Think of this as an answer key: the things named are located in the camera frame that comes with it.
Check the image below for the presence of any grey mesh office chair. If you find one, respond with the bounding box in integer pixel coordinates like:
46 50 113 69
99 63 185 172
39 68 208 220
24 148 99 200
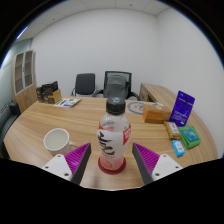
93 70 140 101

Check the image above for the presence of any purple standing card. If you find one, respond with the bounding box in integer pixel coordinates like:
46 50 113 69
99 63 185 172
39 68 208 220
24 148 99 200
169 90 196 128

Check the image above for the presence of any wooden side desk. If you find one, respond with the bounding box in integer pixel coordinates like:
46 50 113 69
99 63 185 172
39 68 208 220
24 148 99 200
139 82 178 108

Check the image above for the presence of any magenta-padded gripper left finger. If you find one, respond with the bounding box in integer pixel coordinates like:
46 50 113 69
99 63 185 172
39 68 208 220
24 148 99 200
41 142 92 185

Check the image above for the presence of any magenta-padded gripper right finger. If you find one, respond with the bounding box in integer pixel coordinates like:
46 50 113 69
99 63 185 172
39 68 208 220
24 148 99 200
131 142 184 186

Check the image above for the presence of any brown wooden box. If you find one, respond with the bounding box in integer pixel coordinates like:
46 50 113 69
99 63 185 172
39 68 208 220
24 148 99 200
142 104 172 125

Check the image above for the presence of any small blue box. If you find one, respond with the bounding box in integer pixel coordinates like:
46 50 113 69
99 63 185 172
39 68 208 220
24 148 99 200
171 139 186 158

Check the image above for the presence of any black office chair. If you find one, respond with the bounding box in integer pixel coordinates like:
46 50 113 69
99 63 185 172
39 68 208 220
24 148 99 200
70 72 97 98

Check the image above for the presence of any tan cardboard box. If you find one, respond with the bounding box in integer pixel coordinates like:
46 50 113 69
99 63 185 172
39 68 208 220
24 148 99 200
46 89 63 105

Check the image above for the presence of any long ceiling light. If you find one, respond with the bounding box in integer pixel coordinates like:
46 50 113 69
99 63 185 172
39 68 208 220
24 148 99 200
15 25 30 40

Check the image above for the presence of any small dark brown box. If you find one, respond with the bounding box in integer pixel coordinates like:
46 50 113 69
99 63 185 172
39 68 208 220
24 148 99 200
35 86 45 103

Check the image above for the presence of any wooden glass-door cabinet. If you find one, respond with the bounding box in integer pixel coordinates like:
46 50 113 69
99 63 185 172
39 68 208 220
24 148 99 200
10 49 38 113

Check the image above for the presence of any clear pink drink bottle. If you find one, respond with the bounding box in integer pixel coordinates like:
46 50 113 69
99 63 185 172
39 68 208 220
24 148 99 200
96 96 132 173

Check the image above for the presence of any green and white leaflet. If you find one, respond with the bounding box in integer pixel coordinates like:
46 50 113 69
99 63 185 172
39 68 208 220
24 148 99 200
53 97 82 108

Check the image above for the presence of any black leather sofa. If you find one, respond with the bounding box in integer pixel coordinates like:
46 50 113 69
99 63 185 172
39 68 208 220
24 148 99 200
0 101 22 159

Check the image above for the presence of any white ceramic mug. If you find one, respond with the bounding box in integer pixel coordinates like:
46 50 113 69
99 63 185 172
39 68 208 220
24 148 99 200
43 127 79 157

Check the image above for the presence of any small yellow packet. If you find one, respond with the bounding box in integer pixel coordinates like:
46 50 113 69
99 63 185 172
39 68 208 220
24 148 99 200
163 121 182 140

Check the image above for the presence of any green packet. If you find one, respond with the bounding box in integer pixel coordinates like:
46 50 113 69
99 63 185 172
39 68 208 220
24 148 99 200
178 125 202 150

